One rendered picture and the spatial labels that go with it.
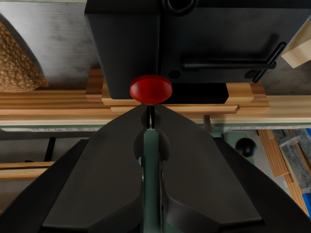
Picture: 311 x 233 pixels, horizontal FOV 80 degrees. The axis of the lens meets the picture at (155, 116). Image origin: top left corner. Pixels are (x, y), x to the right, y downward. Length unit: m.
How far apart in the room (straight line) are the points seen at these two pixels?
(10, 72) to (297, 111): 0.46
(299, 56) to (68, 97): 0.33
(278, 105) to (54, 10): 0.38
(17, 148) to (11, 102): 3.16
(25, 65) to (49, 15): 0.09
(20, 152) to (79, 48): 3.25
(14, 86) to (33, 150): 3.06
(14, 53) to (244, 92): 0.30
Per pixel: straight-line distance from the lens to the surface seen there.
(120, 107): 0.28
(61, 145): 3.18
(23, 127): 0.41
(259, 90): 0.31
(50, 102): 0.36
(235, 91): 0.27
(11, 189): 3.36
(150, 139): 0.49
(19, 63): 0.32
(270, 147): 2.24
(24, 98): 0.38
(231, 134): 0.27
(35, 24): 0.28
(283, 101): 0.43
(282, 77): 0.38
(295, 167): 1.33
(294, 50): 0.26
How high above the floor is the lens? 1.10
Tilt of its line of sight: 28 degrees down
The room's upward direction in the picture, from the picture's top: 178 degrees clockwise
